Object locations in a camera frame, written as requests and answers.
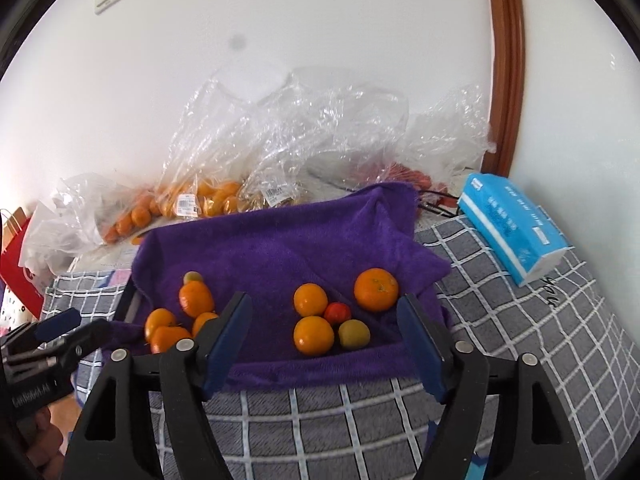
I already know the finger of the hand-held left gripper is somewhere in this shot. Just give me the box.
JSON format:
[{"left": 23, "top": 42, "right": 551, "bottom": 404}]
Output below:
[
  {"left": 34, "top": 308, "right": 82, "bottom": 342},
  {"left": 61, "top": 318, "right": 112, "bottom": 362}
]

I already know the person's left hand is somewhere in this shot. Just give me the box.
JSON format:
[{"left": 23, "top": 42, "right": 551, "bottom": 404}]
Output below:
[{"left": 21, "top": 404, "right": 64, "bottom": 469}]

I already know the white dotted bag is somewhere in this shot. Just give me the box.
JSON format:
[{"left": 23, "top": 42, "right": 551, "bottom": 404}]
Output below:
[{"left": 0, "top": 285, "right": 43, "bottom": 333}]

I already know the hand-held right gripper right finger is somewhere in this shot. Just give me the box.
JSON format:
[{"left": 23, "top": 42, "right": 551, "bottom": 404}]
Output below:
[{"left": 396, "top": 293, "right": 587, "bottom": 480}]

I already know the small red tomato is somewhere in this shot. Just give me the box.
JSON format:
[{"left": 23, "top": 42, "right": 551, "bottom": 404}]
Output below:
[{"left": 323, "top": 302, "right": 352, "bottom": 325}]

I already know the clear bag of plums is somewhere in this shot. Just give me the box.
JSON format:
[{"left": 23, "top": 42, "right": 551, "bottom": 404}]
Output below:
[{"left": 240, "top": 67, "right": 411, "bottom": 209}]

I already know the blue tissue pack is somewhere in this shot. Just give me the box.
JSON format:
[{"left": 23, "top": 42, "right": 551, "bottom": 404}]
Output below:
[{"left": 457, "top": 172, "right": 575, "bottom": 288}]

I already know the purple towel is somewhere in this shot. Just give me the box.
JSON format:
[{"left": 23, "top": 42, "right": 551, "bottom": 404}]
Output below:
[{"left": 107, "top": 183, "right": 453, "bottom": 391}]

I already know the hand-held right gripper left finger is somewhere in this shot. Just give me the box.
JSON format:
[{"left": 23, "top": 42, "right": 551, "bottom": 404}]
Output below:
[{"left": 59, "top": 291, "right": 254, "bottom": 480}]

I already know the large orange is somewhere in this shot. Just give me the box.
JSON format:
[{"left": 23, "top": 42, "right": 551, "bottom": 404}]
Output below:
[{"left": 354, "top": 268, "right": 400, "bottom": 313}]

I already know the red paper bag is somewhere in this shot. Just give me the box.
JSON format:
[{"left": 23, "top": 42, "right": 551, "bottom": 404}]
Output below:
[{"left": 0, "top": 232, "right": 47, "bottom": 320}]

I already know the clear bag of small oranges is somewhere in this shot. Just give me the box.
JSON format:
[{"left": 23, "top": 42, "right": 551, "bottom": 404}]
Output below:
[{"left": 55, "top": 174, "right": 161, "bottom": 248}]

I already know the white plastic bag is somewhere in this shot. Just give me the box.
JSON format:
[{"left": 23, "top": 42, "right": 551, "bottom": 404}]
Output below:
[{"left": 20, "top": 195, "right": 76, "bottom": 273}]

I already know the grey checked star blanket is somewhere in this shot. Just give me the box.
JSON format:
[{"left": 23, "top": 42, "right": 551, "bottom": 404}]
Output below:
[{"left": 42, "top": 212, "right": 632, "bottom": 480}]

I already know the brown wooden door frame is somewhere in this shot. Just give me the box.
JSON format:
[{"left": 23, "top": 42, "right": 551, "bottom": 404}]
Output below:
[{"left": 482, "top": 0, "right": 527, "bottom": 178}]

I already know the clear bag of red tomatoes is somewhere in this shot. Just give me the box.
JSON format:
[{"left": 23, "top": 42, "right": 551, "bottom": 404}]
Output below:
[{"left": 345, "top": 85, "right": 498, "bottom": 196}]

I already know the black cord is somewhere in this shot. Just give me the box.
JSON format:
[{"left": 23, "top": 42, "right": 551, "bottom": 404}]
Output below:
[{"left": 417, "top": 187, "right": 461, "bottom": 213}]

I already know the brown paper bag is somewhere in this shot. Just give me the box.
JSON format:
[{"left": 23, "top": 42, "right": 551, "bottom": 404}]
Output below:
[{"left": 1, "top": 206, "right": 30, "bottom": 248}]

